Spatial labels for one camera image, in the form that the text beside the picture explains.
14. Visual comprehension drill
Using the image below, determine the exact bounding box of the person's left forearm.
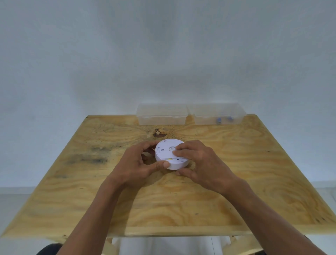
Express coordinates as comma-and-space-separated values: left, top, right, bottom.
56, 178, 126, 255

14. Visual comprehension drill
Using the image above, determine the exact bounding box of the person's left hand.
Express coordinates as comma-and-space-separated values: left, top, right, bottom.
106, 140, 170, 190

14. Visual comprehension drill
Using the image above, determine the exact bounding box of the person's right forearm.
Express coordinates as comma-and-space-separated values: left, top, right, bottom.
224, 182, 327, 255

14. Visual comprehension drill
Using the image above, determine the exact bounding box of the white round smoke detector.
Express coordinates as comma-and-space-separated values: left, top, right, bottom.
155, 139, 189, 171

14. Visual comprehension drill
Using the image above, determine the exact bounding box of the person's right hand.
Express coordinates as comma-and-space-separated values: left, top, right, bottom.
174, 139, 250, 197

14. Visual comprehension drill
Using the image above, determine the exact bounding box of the clear plastic box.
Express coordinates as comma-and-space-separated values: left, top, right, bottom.
136, 103, 189, 125
187, 103, 247, 125

